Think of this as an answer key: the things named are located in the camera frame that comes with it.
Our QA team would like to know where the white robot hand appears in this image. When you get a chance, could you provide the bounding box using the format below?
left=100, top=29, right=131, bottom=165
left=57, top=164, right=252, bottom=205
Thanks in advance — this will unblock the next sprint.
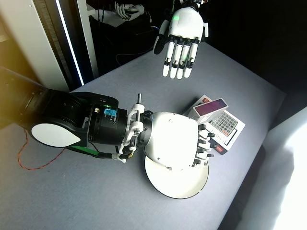
left=153, top=7, right=209, bottom=81
left=143, top=111, right=216, bottom=173

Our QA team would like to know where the maroon card box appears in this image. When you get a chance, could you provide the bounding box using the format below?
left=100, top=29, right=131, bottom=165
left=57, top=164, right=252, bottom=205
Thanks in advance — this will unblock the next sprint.
left=186, top=97, right=229, bottom=125

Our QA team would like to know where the white plate with leaf print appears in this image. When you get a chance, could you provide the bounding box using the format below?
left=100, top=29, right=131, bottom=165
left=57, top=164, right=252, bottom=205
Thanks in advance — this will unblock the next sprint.
left=144, top=153, right=209, bottom=199

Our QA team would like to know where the white calculator box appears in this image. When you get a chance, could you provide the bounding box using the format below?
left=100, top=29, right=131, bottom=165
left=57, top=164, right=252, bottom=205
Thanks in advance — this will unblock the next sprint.
left=182, top=94, right=246, bottom=156

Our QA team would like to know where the spare white robot hand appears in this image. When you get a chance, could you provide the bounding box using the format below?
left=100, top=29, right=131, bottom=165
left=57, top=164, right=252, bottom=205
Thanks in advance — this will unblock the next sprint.
left=114, top=1, right=146, bottom=21

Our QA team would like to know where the grey table cloth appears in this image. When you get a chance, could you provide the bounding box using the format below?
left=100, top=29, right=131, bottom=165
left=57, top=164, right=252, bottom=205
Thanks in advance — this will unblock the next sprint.
left=0, top=42, right=287, bottom=230

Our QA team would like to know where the white light strip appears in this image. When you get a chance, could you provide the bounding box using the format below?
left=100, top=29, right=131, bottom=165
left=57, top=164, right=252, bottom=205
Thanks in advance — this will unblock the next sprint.
left=55, top=0, right=85, bottom=87

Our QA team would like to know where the green cable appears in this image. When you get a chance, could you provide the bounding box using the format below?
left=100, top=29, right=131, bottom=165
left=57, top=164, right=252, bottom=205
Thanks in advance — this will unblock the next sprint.
left=69, top=144, right=114, bottom=159

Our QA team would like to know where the thin red cable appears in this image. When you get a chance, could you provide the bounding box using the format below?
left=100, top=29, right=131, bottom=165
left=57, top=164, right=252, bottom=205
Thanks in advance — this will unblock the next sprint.
left=17, top=129, right=67, bottom=171

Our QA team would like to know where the white cabinet frame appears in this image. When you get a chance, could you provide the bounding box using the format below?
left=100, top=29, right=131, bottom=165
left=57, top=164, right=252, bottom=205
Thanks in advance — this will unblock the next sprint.
left=0, top=0, right=99, bottom=93

